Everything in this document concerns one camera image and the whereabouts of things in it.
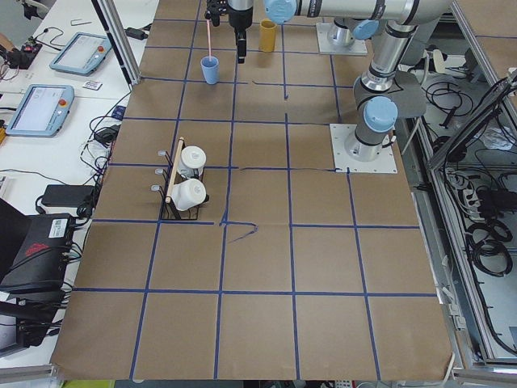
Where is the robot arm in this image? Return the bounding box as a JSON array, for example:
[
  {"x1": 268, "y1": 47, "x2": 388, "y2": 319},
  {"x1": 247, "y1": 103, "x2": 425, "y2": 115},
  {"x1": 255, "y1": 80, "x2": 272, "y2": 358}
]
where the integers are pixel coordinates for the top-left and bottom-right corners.
[
  {"x1": 204, "y1": 1, "x2": 379, "y2": 64},
  {"x1": 264, "y1": 1, "x2": 451, "y2": 162}
]

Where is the small black power brick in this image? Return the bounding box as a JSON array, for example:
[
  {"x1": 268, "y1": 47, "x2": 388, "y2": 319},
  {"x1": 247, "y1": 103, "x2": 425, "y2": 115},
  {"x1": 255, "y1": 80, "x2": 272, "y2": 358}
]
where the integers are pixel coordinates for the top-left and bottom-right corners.
[{"x1": 125, "y1": 27, "x2": 148, "y2": 40}]

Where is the grey office chair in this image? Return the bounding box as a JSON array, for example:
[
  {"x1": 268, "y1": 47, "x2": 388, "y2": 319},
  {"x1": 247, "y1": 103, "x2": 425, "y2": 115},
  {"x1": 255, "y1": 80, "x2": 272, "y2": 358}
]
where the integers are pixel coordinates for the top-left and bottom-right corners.
[{"x1": 388, "y1": 48, "x2": 448, "y2": 119}]

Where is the teach pendant far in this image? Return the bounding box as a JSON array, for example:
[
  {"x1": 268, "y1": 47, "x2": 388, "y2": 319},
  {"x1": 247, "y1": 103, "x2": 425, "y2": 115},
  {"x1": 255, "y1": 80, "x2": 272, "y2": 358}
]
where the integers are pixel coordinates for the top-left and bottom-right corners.
[{"x1": 49, "y1": 32, "x2": 111, "y2": 76}]

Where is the teach pendant near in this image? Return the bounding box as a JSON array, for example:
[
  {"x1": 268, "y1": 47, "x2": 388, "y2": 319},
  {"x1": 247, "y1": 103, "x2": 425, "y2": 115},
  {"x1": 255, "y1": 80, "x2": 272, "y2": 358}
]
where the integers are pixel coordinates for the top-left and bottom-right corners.
[{"x1": 6, "y1": 84, "x2": 75, "y2": 137}]

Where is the teach pendant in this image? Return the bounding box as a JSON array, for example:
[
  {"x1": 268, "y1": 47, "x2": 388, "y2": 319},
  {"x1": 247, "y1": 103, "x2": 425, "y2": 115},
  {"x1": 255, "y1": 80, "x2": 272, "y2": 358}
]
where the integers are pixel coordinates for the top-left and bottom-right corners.
[
  {"x1": 6, "y1": 84, "x2": 75, "y2": 137},
  {"x1": 49, "y1": 32, "x2": 111, "y2": 76}
]

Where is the white mug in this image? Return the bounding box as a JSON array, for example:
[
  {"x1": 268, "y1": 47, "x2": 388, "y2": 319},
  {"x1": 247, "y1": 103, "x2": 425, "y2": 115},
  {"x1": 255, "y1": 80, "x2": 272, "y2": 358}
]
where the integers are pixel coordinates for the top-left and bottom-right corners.
[
  {"x1": 178, "y1": 145, "x2": 207, "y2": 179},
  {"x1": 172, "y1": 179, "x2": 209, "y2": 211}
]

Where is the black computer box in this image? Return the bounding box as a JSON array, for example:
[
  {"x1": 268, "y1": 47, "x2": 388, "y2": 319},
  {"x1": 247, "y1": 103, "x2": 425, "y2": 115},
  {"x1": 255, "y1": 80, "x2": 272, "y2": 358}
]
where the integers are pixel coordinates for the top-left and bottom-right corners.
[{"x1": 1, "y1": 213, "x2": 74, "y2": 293}]

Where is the black power adapter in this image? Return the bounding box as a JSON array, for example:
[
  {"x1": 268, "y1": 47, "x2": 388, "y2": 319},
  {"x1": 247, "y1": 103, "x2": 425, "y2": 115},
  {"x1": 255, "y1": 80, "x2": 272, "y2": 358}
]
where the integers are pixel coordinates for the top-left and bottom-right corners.
[{"x1": 41, "y1": 184, "x2": 94, "y2": 208}]

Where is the aluminium frame post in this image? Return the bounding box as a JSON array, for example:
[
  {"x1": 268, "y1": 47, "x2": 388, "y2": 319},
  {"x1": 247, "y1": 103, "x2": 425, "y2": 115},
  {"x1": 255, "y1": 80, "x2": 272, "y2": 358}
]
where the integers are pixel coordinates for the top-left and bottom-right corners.
[{"x1": 91, "y1": 0, "x2": 141, "y2": 86}]

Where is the light blue plastic cup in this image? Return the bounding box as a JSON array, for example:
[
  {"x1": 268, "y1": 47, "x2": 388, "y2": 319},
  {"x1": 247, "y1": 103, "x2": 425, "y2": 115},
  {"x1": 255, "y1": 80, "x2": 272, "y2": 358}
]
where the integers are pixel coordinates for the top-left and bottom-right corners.
[{"x1": 200, "y1": 56, "x2": 219, "y2": 85}]

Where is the white mug near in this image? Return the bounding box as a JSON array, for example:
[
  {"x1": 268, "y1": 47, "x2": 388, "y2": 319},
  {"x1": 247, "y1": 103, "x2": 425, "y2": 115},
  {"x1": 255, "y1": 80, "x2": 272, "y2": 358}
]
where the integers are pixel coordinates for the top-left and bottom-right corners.
[{"x1": 172, "y1": 179, "x2": 209, "y2": 211}]

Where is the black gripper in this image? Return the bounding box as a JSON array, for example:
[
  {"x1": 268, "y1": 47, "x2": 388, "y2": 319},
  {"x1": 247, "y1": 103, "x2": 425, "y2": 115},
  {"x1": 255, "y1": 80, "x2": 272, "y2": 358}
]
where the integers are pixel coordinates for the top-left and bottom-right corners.
[{"x1": 204, "y1": 0, "x2": 254, "y2": 64}]

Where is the white mug far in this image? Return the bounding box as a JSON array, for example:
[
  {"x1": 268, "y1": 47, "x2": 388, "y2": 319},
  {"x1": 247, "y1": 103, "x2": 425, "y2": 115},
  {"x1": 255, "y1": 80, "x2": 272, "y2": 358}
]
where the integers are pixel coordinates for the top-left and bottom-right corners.
[{"x1": 178, "y1": 145, "x2": 207, "y2": 179}]

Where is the bamboo chopstick holder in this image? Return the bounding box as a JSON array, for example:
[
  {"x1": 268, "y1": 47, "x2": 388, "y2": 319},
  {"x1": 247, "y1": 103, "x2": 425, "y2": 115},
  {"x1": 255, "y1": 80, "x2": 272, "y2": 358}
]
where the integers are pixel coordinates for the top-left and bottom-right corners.
[{"x1": 259, "y1": 19, "x2": 277, "y2": 53}]

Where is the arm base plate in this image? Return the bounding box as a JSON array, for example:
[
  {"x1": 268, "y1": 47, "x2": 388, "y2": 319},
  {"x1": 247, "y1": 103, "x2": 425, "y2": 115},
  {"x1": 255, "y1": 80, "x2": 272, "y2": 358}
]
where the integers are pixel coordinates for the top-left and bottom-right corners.
[
  {"x1": 316, "y1": 23, "x2": 368, "y2": 56},
  {"x1": 330, "y1": 124, "x2": 397, "y2": 174}
]

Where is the black wire mug rack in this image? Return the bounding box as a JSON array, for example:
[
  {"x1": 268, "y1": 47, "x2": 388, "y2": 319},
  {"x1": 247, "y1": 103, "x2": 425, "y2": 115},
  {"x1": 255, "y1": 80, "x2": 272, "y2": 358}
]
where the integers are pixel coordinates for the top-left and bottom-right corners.
[{"x1": 150, "y1": 137, "x2": 209, "y2": 221}]

